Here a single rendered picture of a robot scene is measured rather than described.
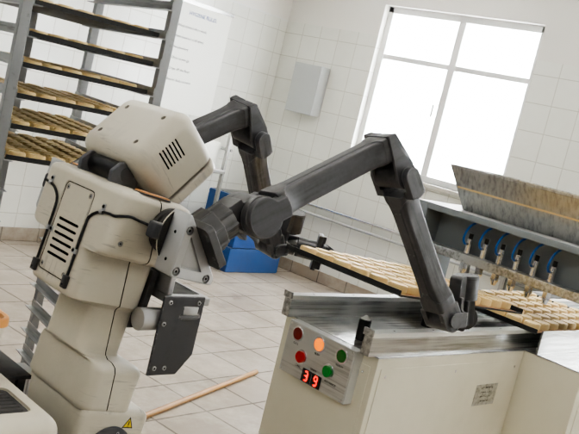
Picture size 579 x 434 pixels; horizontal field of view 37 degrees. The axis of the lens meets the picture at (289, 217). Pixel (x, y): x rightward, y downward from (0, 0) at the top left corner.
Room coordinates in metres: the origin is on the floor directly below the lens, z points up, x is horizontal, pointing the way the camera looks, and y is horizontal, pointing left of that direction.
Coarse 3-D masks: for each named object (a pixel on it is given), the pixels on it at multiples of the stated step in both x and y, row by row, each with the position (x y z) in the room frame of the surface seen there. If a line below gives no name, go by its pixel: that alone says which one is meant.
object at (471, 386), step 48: (336, 336) 2.13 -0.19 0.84; (288, 384) 2.21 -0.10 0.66; (384, 384) 2.05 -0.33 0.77; (432, 384) 2.20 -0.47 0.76; (480, 384) 2.36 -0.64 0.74; (288, 432) 2.18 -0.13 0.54; (336, 432) 2.07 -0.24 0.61; (384, 432) 2.09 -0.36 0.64; (432, 432) 2.24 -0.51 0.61; (480, 432) 2.42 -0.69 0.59
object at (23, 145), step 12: (12, 132) 3.01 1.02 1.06; (12, 144) 2.67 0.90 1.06; (24, 144) 2.78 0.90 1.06; (36, 144) 2.87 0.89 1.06; (48, 144) 2.95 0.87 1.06; (60, 144) 3.03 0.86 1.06; (24, 156) 2.50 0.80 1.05; (36, 156) 2.52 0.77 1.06; (48, 156) 2.60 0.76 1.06; (60, 156) 2.69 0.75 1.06; (72, 156) 2.77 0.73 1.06
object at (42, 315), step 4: (32, 304) 3.18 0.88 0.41; (36, 304) 3.15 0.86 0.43; (28, 308) 3.14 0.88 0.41; (32, 308) 3.14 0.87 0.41; (36, 308) 3.14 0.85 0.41; (40, 308) 3.11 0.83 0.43; (32, 312) 3.10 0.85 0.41; (36, 312) 3.12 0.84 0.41; (40, 312) 3.10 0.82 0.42; (44, 312) 3.08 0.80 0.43; (36, 316) 3.06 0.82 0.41; (40, 316) 3.08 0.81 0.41; (44, 316) 3.07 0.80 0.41; (48, 316) 3.04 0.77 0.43; (40, 320) 3.03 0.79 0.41; (44, 320) 3.04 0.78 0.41; (48, 320) 3.03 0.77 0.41; (44, 324) 3.00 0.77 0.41
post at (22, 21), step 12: (24, 0) 2.41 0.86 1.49; (24, 12) 2.42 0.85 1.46; (24, 24) 2.42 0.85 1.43; (24, 36) 2.42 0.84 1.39; (12, 48) 2.42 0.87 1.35; (12, 60) 2.41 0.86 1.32; (12, 72) 2.41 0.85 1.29; (12, 84) 2.42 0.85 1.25; (12, 96) 2.42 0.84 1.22; (0, 108) 2.42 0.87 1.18; (12, 108) 2.43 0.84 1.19; (0, 120) 2.41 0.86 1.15; (0, 132) 2.41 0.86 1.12; (0, 144) 2.42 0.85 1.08; (0, 156) 2.42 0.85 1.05; (0, 168) 2.43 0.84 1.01
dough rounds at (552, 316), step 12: (516, 300) 2.89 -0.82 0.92; (528, 300) 2.97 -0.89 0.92; (540, 300) 3.01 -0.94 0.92; (504, 312) 2.60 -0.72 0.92; (528, 312) 2.72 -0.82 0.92; (540, 312) 2.76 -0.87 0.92; (552, 312) 2.84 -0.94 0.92; (564, 312) 2.88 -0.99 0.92; (576, 312) 2.96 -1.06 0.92; (528, 324) 2.51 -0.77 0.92; (540, 324) 2.55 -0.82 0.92; (552, 324) 2.59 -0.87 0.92; (564, 324) 2.63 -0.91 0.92; (576, 324) 2.71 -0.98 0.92
